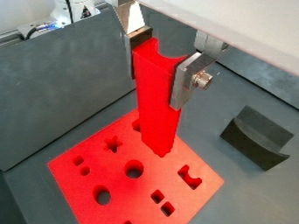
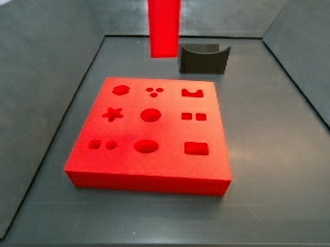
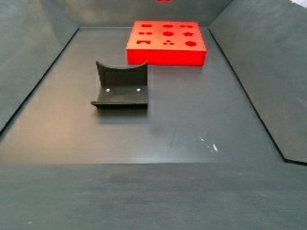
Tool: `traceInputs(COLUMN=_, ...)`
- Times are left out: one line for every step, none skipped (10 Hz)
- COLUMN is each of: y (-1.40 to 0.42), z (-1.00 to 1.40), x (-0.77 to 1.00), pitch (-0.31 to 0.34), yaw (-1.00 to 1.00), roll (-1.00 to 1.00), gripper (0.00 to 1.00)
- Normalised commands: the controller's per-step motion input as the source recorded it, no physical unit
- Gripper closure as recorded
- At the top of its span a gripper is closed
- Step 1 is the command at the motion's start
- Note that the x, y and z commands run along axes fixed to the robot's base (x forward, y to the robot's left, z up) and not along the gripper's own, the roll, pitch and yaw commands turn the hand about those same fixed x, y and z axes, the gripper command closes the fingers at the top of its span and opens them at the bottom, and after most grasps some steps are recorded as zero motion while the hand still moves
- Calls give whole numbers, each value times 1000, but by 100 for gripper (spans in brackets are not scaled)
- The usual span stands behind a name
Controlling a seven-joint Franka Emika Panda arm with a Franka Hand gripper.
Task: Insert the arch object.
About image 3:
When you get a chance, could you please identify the red shape sorter block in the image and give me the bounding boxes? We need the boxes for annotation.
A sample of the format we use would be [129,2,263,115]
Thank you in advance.
[125,21,206,66]

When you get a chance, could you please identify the black curved holder stand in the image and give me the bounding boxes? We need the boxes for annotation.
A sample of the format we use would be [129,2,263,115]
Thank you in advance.
[90,62,148,108]

